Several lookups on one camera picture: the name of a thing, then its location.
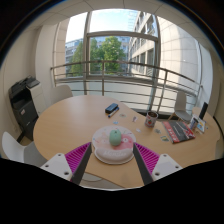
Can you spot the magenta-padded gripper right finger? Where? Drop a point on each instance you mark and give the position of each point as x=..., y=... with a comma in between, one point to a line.
x=148, y=157

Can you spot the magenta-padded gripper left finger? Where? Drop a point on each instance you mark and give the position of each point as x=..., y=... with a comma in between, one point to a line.
x=76, y=157

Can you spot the mint green computer mouse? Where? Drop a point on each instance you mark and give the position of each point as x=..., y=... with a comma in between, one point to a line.
x=115, y=138

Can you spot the pink cartoon print mouse pad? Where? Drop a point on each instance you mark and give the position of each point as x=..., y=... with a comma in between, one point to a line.
x=111, y=153

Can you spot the yellow picture sticker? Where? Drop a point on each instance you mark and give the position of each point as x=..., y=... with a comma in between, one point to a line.
x=164, y=138

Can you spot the grey picture sticker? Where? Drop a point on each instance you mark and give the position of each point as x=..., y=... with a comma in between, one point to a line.
x=157, y=131

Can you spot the small white sticker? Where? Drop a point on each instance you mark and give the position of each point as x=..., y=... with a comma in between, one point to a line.
x=138, y=130

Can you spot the strawberry print mug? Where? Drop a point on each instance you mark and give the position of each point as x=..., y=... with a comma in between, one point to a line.
x=151, y=119

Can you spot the red and black magazine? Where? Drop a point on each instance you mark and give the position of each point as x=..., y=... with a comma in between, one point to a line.
x=179, y=131

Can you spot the small narrow sticker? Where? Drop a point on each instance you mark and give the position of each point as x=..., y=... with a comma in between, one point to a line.
x=134, y=118

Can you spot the small light blue sticker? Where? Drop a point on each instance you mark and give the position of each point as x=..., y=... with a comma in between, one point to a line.
x=115, y=122

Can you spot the round pale sticker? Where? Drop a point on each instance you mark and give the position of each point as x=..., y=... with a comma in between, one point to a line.
x=123, y=115

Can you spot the small printed cup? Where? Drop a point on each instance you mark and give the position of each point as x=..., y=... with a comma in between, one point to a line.
x=193, y=123

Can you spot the black whiteboard eraser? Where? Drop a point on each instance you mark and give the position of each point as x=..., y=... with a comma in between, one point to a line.
x=111, y=107

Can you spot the light blue printed booklet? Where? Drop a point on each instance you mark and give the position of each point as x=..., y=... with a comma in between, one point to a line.
x=201, y=126

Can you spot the white chair with wooden legs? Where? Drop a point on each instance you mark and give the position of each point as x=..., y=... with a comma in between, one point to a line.
x=13, y=146

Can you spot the black and white office printer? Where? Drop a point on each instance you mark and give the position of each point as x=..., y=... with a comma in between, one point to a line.
x=25, y=106

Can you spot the black upright device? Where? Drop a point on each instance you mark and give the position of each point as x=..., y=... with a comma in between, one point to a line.
x=203, y=110

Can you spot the metal balcony railing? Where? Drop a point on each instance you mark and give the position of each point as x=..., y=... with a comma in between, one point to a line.
x=126, y=62

